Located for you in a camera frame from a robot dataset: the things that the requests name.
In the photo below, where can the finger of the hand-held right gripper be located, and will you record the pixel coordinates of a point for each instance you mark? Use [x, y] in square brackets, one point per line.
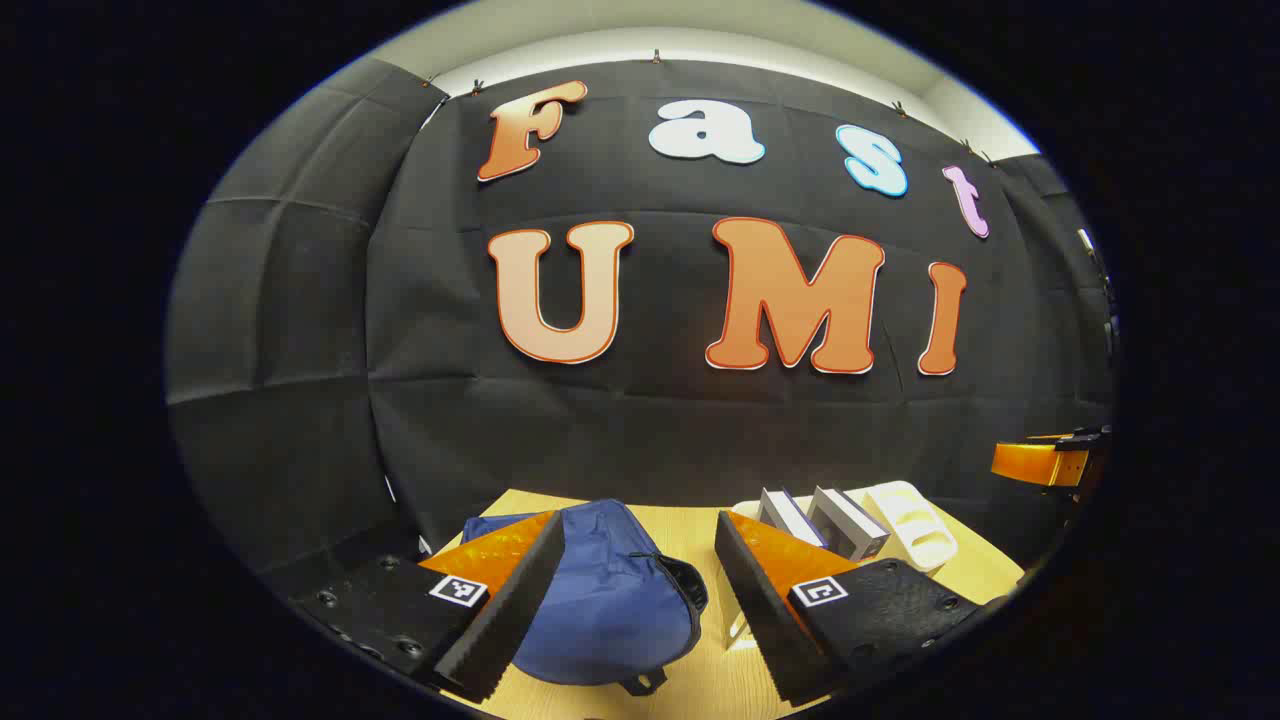
[1040, 463]

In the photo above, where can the navy blue book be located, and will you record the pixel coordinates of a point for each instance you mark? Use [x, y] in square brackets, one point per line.
[790, 520]

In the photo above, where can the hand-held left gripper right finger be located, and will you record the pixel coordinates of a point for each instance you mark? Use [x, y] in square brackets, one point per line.
[760, 600]

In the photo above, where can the black book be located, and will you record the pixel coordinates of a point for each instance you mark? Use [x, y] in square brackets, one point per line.
[850, 525]

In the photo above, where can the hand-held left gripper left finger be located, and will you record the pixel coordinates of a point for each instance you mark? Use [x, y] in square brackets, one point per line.
[515, 600]

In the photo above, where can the white bookshelf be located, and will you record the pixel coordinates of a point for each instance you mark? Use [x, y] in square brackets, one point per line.
[915, 530]

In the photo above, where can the blue schoolbag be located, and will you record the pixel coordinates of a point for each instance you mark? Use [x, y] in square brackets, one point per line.
[610, 600]

